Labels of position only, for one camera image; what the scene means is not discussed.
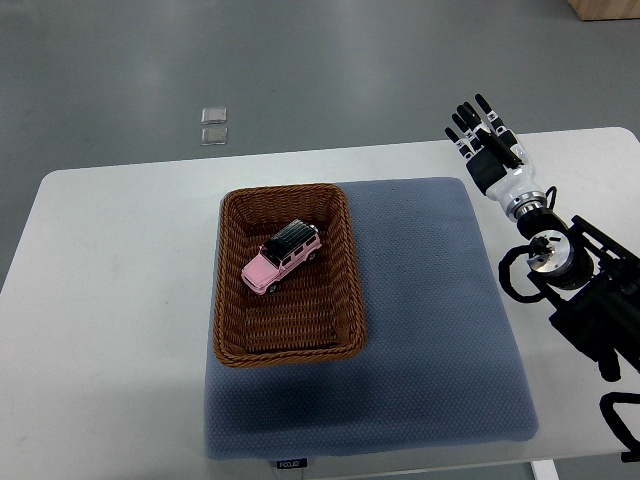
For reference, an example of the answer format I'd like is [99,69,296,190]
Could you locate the brown wicker basket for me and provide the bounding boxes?
[212,183,367,368]

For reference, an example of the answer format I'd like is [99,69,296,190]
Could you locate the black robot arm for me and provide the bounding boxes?
[445,94,639,382]

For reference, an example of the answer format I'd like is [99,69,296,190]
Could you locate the lower metal floor plate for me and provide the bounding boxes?
[201,126,228,146]

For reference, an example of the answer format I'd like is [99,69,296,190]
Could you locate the white table leg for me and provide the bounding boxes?
[530,459,559,480]

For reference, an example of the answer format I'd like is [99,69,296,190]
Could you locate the metal floor plate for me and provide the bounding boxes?
[201,126,228,146]
[201,107,227,125]

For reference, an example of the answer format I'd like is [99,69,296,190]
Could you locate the upper metal floor plate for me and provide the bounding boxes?
[201,107,227,125]

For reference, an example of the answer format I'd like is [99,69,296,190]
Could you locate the pink toy car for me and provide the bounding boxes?
[241,219,322,295]

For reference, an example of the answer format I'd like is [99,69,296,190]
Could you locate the black cable loop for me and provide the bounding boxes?
[498,244,546,303]

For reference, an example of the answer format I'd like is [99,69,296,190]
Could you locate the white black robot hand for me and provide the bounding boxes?
[444,93,545,220]

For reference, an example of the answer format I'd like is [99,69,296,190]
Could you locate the wooden box corner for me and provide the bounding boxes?
[568,0,640,21]

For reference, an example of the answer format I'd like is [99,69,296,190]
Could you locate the blue-grey cushion mat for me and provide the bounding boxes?
[205,178,538,460]

